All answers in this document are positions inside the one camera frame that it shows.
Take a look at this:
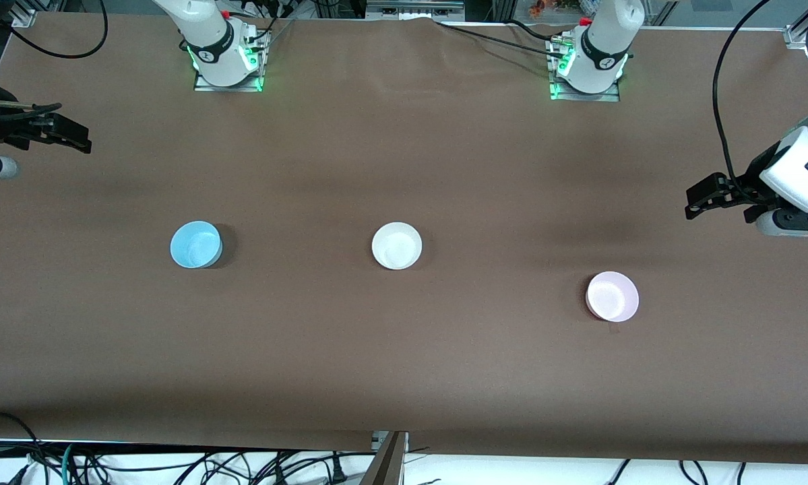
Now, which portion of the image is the pink bowl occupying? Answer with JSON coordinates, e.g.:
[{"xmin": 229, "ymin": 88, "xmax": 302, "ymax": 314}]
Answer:
[{"xmin": 586, "ymin": 271, "xmax": 640, "ymax": 323}]

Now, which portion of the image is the blue bowl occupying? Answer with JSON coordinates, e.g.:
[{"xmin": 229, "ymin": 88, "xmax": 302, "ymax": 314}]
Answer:
[{"xmin": 170, "ymin": 220, "xmax": 223, "ymax": 269}]

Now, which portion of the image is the white bowl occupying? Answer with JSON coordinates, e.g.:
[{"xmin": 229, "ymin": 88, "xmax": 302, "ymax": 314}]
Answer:
[{"xmin": 371, "ymin": 222, "xmax": 423, "ymax": 271}]

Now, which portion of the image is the large table cover sheet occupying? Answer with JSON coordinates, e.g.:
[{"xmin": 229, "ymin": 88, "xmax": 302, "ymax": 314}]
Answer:
[{"xmin": 0, "ymin": 12, "xmax": 808, "ymax": 465}]

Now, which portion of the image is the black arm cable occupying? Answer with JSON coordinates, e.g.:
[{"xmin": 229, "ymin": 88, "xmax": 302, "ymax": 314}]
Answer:
[
  {"xmin": 712, "ymin": 0, "xmax": 772, "ymax": 196},
  {"xmin": 0, "ymin": 0, "xmax": 109, "ymax": 114}
]

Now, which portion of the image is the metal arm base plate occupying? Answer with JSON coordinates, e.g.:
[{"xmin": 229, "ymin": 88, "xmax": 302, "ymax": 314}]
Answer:
[
  {"xmin": 547, "ymin": 34, "xmax": 622, "ymax": 103},
  {"xmin": 193, "ymin": 27, "xmax": 270, "ymax": 93}
]

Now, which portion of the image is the grey metal bracket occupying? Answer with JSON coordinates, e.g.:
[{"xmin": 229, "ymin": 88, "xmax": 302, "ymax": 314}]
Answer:
[{"xmin": 367, "ymin": 0, "xmax": 465, "ymax": 20}]

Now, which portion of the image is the grey post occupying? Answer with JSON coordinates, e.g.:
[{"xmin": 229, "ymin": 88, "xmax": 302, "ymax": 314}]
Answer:
[{"xmin": 361, "ymin": 431, "xmax": 409, "ymax": 485}]

